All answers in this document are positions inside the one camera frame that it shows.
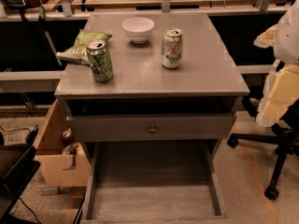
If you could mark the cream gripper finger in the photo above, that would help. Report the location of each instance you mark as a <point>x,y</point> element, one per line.
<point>280,91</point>
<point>266,39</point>

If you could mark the white 7up can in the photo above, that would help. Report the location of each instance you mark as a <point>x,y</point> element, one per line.
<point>172,48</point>

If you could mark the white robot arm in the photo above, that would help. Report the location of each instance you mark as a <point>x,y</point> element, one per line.
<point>286,42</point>

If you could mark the grey drawer cabinet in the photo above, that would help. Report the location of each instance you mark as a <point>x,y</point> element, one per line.
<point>206,82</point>

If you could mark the green soda can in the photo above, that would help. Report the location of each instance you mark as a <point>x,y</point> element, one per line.
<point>100,61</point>

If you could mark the grey top drawer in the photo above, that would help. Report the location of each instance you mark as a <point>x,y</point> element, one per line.
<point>151,127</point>

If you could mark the open grey middle drawer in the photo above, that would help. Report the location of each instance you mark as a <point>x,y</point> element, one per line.
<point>154,182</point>

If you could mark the red can in box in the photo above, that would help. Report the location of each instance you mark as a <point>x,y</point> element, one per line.
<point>68,137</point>

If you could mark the white bowl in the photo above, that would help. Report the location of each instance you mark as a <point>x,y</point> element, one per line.
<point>138,29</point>

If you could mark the green chip bag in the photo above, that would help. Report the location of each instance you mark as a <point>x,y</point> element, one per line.
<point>77,53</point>

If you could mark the cardboard box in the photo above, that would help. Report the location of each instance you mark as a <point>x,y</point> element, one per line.
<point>61,165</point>

